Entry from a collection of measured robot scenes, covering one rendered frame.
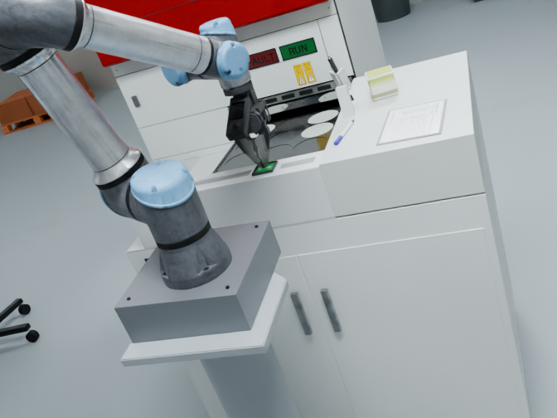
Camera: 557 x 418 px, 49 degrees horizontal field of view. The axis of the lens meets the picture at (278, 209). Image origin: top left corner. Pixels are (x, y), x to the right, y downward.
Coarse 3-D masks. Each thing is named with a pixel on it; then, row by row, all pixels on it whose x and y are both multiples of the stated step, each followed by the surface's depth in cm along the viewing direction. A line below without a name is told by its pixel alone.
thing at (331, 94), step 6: (312, 96) 200; (318, 96) 199; (324, 96) 199; (330, 96) 198; (336, 96) 198; (288, 102) 203; (294, 102) 202; (300, 102) 202; (306, 102) 201; (312, 102) 201; (318, 102) 200; (264, 108) 206; (270, 108) 205; (276, 108) 205; (282, 108) 204; (288, 108) 204; (294, 108) 203
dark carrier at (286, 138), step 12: (336, 108) 195; (288, 120) 200; (300, 120) 196; (336, 120) 185; (276, 132) 193; (288, 132) 190; (300, 132) 186; (276, 144) 184; (288, 144) 180; (300, 144) 177; (312, 144) 174; (324, 144) 171; (228, 156) 188; (240, 156) 185; (276, 156) 175; (288, 156) 172; (228, 168) 178
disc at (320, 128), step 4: (316, 124) 188; (320, 124) 186; (324, 124) 185; (328, 124) 184; (332, 124) 183; (308, 128) 187; (312, 128) 186; (316, 128) 185; (320, 128) 184; (324, 128) 183; (328, 128) 181; (304, 132) 185; (308, 132) 184; (312, 132) 183; (316, 132) 182; (320, 132) 181; (324, 132) 179; (304, 136) 182; (308, 136) 181; (312, 136) 180
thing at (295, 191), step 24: (240, 168) 158; (288, 168) 147; (312, 168) 143; (216, 192) 153; (240, 192) 151; (264, 192) 150; (288, 192) 148; (312, 192) 147; (216, 216) 157; (240, 216) 155; (264, 216) 153; (288, 216) 152; (312, 216) 150; (144, 240) 166
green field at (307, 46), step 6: (300, 42) 193; (306, 42) 192; (312, 42) 192; (282, 48) 195; (288, 48) 194; (294, 48) 194; (300, 48) 194; (306, 48) 193; (312, 48) 193; (282, 54) 196; (288, 54) 195; (294, 54) 195; (300, 54) 195
